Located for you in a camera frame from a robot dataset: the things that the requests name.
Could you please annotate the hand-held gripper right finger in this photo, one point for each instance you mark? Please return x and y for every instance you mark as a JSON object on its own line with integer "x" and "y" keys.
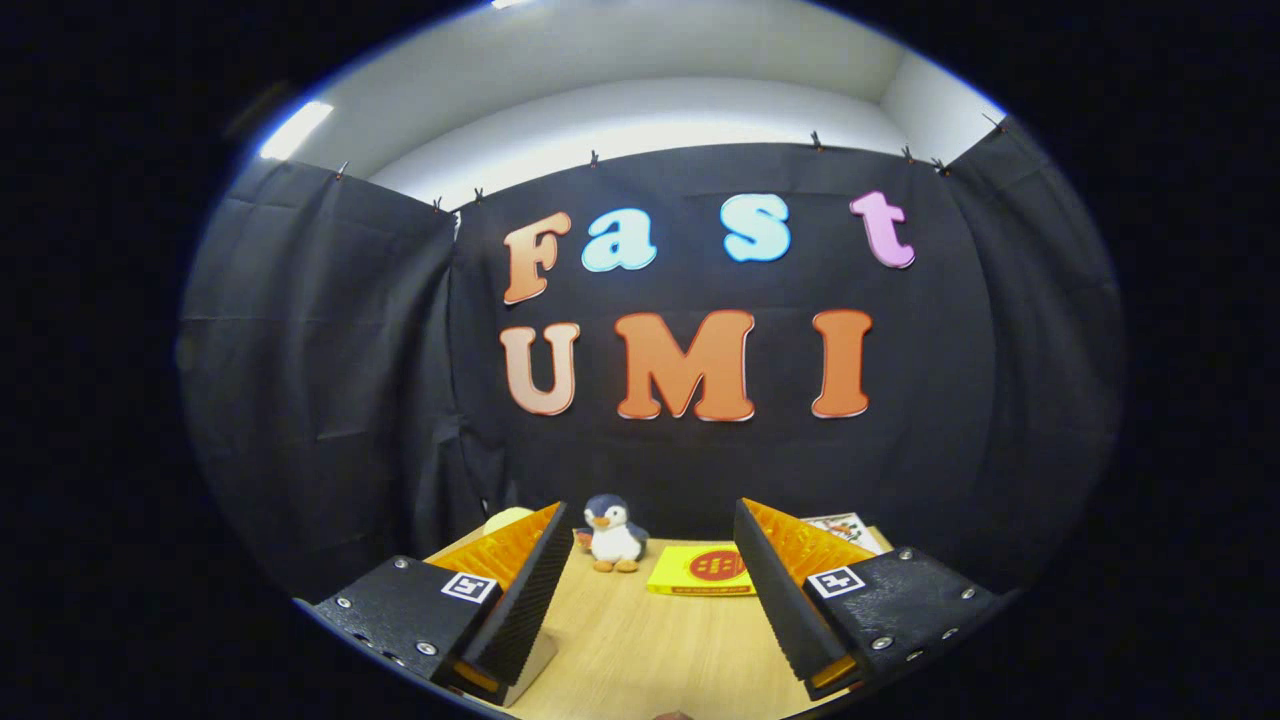
{"x": 785, "y": 600}

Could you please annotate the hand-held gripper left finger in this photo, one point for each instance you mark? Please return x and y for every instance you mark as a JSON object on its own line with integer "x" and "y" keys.
{"x": 525, "y": 600}

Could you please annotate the cream fabric storage box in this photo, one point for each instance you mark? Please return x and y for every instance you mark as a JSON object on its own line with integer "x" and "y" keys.
{"x": 535, "y": 665}

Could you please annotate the yellow plush bun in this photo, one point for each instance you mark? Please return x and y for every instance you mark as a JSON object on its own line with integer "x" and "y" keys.
{"x": 505, "y": 520}

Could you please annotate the yellow book with red circle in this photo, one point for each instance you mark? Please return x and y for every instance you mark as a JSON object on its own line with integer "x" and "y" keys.
{"x": 700, "y": 572}

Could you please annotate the stack of white booklets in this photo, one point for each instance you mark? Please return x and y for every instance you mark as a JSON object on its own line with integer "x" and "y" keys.
{"x": 850, "y": 530}

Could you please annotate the plush penguin toy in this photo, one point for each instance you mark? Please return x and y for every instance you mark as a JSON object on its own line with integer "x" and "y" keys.
{"x": 612, "y": 540}

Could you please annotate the black backdrop cloth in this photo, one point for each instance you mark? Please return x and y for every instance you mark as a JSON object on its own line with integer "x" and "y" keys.
{"x": 950, "y": 400}

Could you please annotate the long ceiling light strip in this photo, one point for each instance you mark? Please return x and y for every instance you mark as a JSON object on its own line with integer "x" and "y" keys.
{"x": 297, "y": 130}

